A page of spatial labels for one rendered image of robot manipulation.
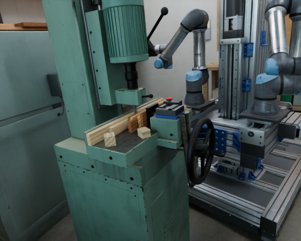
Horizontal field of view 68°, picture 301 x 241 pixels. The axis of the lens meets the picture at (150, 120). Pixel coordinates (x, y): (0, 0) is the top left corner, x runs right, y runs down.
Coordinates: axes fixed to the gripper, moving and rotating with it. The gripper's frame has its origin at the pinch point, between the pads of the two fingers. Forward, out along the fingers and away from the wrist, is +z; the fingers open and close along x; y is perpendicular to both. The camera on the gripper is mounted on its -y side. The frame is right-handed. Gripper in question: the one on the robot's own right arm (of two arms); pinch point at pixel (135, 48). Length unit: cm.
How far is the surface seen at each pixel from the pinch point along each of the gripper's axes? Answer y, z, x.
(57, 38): -21, -16, -90
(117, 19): -25, -53, -88
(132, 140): 20, -61, -106
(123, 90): 5, -48, -88
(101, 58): -11, -40, -89
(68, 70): -6, -20, -92
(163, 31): 9, 91, 242
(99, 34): -21, -41, -87
